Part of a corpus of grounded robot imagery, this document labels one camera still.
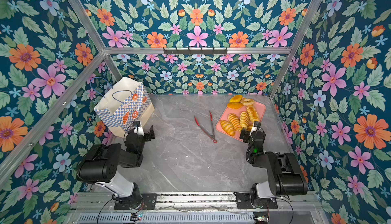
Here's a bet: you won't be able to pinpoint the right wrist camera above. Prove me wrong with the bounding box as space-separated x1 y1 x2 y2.
250 121 262 141

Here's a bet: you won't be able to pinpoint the pink plastic tray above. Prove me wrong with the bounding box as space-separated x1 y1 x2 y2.
215 102 266 140

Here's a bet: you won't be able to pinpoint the striped long bread middle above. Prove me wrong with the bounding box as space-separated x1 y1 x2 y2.
239 112 250 130

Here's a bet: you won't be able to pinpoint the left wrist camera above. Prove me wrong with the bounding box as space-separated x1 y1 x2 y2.
132 121 145 136

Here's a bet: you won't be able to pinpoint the red metal kitchen tongs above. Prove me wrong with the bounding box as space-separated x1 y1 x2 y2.
193 110 218 144

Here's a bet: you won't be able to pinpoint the glazed ring donut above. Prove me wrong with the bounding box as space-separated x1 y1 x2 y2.
240 98 255 106

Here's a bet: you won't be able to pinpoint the striped long bread left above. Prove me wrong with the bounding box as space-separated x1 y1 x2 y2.
228 113 242 131

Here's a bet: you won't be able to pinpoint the orange yellow bun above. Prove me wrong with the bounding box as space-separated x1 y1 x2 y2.
227 102 243 110

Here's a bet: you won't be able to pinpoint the blue checkered paper bag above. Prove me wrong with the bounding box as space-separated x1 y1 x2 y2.
94 77 155 137

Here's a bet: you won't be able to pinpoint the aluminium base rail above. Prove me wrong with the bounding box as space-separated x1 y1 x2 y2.
65 191 330 224

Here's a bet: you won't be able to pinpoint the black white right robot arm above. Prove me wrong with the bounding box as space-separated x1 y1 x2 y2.
239 127 308 209

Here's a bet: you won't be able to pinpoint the braided bread roll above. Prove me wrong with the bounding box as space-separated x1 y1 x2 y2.
246 105 260 123

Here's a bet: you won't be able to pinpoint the round yellow bun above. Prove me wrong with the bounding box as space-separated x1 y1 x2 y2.
229 94 242 103

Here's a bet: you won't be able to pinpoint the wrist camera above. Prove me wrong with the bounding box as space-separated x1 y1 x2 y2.
250 121 262 141
132 121 145 136

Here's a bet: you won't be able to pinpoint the striped long bread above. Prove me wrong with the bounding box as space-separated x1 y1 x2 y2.
239 112 250 130
228 113 242 131

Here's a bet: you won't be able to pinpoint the black wall hook rail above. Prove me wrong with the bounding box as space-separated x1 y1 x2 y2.
163 48 228 55

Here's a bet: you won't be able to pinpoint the golden croissant bread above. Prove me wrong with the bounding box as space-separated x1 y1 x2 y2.
220 120 235 137

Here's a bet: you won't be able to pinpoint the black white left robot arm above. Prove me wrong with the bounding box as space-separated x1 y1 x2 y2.
76 126 157 210

